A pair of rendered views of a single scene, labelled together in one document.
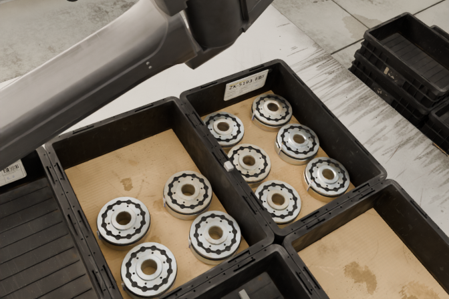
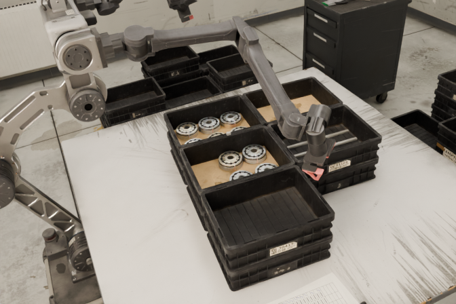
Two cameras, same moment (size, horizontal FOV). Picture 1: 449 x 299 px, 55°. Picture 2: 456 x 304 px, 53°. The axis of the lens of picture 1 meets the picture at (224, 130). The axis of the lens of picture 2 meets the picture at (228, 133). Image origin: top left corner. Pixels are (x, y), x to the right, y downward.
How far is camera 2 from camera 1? 1.51 m
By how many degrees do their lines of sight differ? 49
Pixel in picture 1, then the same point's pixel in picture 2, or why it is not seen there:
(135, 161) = (204, 180)
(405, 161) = not seen: hidden behind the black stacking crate
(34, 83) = (267, 73)
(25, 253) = (250, 217)
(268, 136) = (200, 135)
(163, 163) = (208, 171)
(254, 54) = (119, 149)
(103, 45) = (259, 58)
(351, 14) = (30, 144)
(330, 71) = (146, 122)
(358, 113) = not seen: hidden behind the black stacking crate
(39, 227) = (237, 213)
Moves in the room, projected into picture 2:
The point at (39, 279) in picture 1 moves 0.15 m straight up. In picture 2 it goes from (265, 211) to (264, 181)
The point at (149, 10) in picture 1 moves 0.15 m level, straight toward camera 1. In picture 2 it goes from (253, 47) to (298, 45)
